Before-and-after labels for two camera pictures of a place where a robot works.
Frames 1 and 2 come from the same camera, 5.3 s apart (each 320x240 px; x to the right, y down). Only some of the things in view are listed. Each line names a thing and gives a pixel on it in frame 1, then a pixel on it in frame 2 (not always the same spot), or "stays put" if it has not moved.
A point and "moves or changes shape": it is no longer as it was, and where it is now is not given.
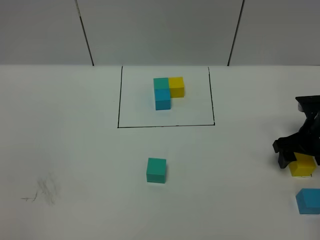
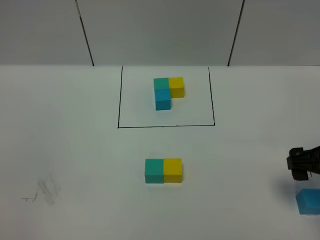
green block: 156,170 stays put
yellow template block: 176,85 stays put
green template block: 161,83 stays put
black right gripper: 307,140 -> 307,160
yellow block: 303,166 moves or changes shape
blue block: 308,200 stays put
